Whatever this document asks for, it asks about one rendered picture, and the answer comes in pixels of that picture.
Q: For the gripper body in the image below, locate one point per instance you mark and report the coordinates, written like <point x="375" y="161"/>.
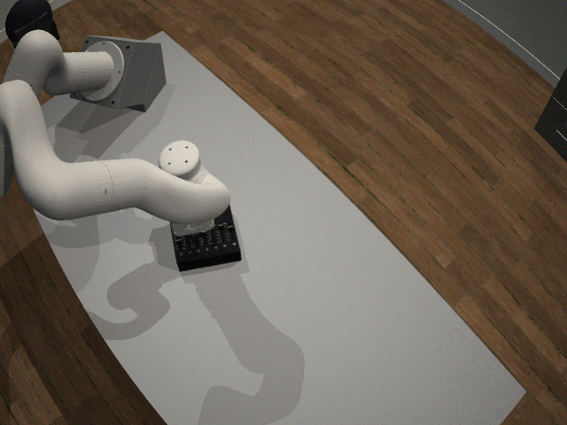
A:
<point x="187" y="229"/>

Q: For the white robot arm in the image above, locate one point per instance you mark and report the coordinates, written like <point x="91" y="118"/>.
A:
<point x="67" y="191"/>

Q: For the black lighting desk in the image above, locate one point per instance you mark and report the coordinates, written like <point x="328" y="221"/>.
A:
<point x="216" y="246"/>

